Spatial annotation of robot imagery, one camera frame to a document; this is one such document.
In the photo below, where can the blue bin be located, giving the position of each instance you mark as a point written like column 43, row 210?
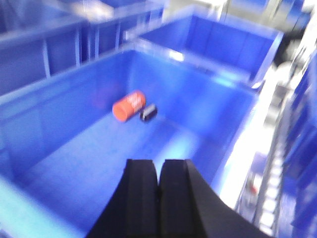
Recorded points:
column 62, row 151
column 236, row 48

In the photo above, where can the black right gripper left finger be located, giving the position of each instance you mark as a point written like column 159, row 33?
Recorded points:
column 133, row 210

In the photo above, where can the roller conveyor track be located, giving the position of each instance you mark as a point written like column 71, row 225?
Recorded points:
column 287, row 201

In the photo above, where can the dark brown cylindrical capacitor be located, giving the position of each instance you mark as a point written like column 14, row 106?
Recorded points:
column 148, row 112

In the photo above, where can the orange cylindrical battery cell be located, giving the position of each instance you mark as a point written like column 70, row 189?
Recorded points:
column 129, row 105

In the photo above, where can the far blue bin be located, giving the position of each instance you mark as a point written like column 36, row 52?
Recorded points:
column 236, row 48

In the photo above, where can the lower middle blue bin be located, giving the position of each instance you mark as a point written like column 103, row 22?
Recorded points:
column 62, row 151

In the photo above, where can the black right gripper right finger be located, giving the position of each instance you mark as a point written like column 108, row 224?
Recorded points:
column 189, row 208

